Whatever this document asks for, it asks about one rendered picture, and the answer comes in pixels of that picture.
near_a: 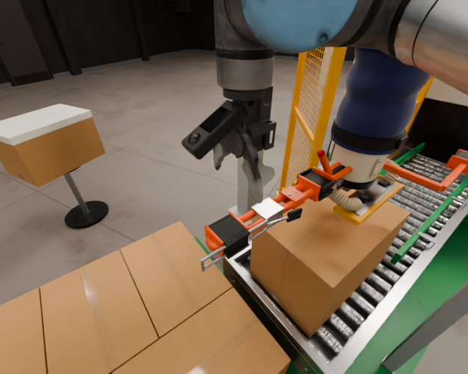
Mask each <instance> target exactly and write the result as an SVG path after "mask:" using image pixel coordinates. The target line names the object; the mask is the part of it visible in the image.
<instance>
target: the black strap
mask: <svg viewBox="0 0 468 374"><path fill-rule="evenodd" d="M331 133H332V135H333V136H334V137H335V138H336V139H337V140H339V141H340V142H342V143H344V144H346V145H349V146H352V147H355V148H360V149H364V150H369V151H390V150H393V149H397V150H398V149H399V148H401V147H403V146H404V145H405V143H406V141H407V139H408V137H409V136H407V135H406V130H404V132H403V133H402V134H401V135H400V136H397V137H392V138H373V137H365V136H361V135H357V134H352V133H350V132H348V131H345V130H342V129H341V128H339V127H338V125H337V124H336V119H334V121H333V125H332V128H331Z"/></svg>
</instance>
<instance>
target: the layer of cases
mask: <svg viewBox="0 0 468 374"><path fill-rule="evenodd" d="M120 251H121V252H122V254H123V256H122V254H121V252H120ZM206 256H207V253H206V252H205V251H204V250H203V249H202V248H201V246H200V245H199V244H198V242H197V241H196V240H195V238H194V237H193V236H192V235H191V234H190V233H189V231H188V230H187V229H186V227H185V226H184V225H183V224H182V222H181V221H178V222H176V223H174V224H172V225H170V226H167V227H166V228H164V229H161V230H159V231H157V232H155V233H153V234H151V235H149V236H147V237H144V238H142V239H140V240H138V241H136V242H134V243H131V244H129V245H127V246H125V247H123V248H121V249H120V250H117V251H115V252H112V253H111V254H109V255H106V256H104V257H102V258H100V259H98V260H96V261H94V262H91V263H89V264H87V265H85V266H83V267H81V268H79V269H76V270H74V271H72V272H70V273H68V274H66V275H63V276H62V277H60V278H57V279H56V280H53V281H51V282H49V283H46V284H45V285H43V286H41V287H40V288H36V289H34V290H32V291H30V292H28V293H26V294H23V295H21V296H19V297H17V298H15V299H13V300H11V301H8V302H7V303H5V304H2V305H1V306H0V374H285V373H286V372H287V369H288V367H289V364H290V361H291V359H290V358H289V357H288V355H287V354H286V353H285V351H284V350H283V349H282V348H281V347H280V345H279V344H278V343H277V341H276V340H275V339H274V337H273V336H272V335H271V334H270V333H269V332H268V330H267V329H266V328H265V326H264V325H263V324H262V322H261V321H260V320H259V319H258V318H257V317H256V315H255V314H254V313H253V311H252V310H251V309H250V308H249V306H248V305H247V304H246V303H245V301H244V300H243V299H242V297H241V296H240V295H239V294H238V293H237V291H236V290H235V289H234V288H233V286H232V285H231V284H230V282H229V281H228V280H227V279H226V278H225V277H224V275H223V274H222V273H221V271H220V270H219V269H218V267H217V266H216V265H215V264H213V265H212V266H210V267H209V268H207V269H205V271H204V272H202V271H201V262H200V259H201V258H203V257H206ZM123 257H124V259H125V260H124V259H123ZM125 261H126V262H125ZM126 264H127V265H126ZM127 266H128V267H127ZM128 268H129V269H128ZM130 273H131V274H130ZM131 275H132V276H131ZM133 279H134V280H133ZM134 282H135V283H134ZM135 284H136V285H135ZM137 289H138V290H139V291H138V290H137ZM141 297H142V298H141ZM143 302H144V303H143ZM144 304H145V305H144ZM146 309H147V310H148V312H149V313H148V312H147V310H146ZM149 316H150V317H151V318H150V317H149ZM152 322H153V323H152ZM153 324H154V325H155V326H154V325H153ZM156 330H157V332H156ZM159 337H160V338H159Z"/></svg>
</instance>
